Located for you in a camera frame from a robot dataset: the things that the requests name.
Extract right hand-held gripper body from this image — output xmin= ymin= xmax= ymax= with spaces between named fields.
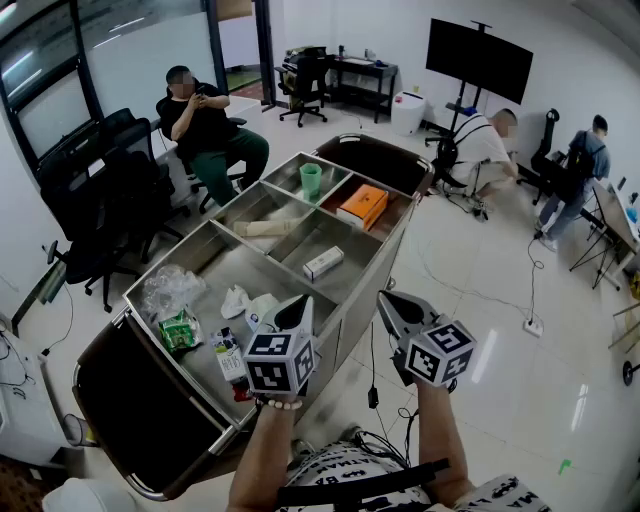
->
xmin=390 ymin=315 xmax=477 ymax=389

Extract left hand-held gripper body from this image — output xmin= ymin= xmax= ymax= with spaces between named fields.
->
xmin=243 ymin=325 xmax=321 ymax=396

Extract small white box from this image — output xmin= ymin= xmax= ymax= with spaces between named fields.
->
xmin=302 ymin=245 xmax=345 ymax=281

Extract stainless steel compartment cart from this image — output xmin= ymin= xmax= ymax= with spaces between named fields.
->
xmin=72 ymin=132 xmax=435 ymax=501

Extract person's left forearm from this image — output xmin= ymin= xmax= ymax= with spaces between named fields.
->
xmin=225 ymin=397 xmax=304 ymax=512

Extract person's right forearm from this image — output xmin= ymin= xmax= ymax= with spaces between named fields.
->
xmin=414 ymin=382 xmax=476 ymax=506

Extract white tissue pack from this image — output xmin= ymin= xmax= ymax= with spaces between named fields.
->
xmin=244 ymin=293 xmax=280 ymax=332

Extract white milk carton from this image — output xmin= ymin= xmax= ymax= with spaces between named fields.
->
xmin=209 ymin=327 xmax=247 ymax=384

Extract green snack packet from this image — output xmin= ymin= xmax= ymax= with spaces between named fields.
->
xmin=158 ymin=308 xmax=205 ymax=354

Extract beige paper roll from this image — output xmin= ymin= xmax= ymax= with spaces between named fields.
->
xmin=233 ymin=217 xmax=301 ymax=238

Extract clear plastic bag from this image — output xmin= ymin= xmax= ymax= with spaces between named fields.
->
xmin=142 ymin=264 xmax=207 ymax=326

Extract white printed clothing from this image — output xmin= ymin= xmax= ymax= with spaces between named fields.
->
xmin=284 ymin=427 xmax=546 ymax=512

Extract orange box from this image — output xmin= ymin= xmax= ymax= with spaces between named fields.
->
xmin=335 ymin=183 xmax=390 ymax=231

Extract green plastic cup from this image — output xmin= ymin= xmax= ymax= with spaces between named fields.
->
xmin=299 ymin=163 xmax=323 ymax=200

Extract white round appliance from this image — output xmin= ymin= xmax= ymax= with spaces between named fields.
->
xmin=390 ymin=90 xmax=428 ymax=137

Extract white work table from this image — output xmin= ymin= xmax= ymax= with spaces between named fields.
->
xmin=569 ymin=177 xmax=640 ymax=291

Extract black television stand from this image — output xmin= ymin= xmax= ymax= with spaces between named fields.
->
xmin=446 ymin=20 xmax=494 ymax=136

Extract white round container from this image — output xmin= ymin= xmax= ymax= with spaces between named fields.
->
xmin=42 ymin=477 xmax=136 ymax=512

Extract black desk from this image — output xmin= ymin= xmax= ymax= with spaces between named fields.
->
xmin=327 ymin=54 xmax=400 ymax=124

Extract large black television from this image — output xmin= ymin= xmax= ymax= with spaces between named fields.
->
xmin=425 ymin=18 xmax=535 ymax=105

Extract beige bead bracelet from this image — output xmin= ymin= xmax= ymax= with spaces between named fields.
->
xmin=254 ymin=396 xmax=304 ymax=412

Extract black adapter with cable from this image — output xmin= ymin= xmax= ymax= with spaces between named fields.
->
xmin=367 ymin=322 xmax=381 ymax=409

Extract black floor cable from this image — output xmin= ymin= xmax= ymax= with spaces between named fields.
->
xmin=527 ymin=232 xmax=546 ymax=321

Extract black body strap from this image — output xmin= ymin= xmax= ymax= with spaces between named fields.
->
xmin=277 ymin=457 xmax=451 ymax=504

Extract wooden frame sticks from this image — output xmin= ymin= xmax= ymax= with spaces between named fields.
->
xmin=607 ymin=302 xmax=640 ymax=351

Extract wire mesh waste bin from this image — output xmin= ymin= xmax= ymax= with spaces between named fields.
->
xmin=63 ymin=413 xmax=94 ymax=447

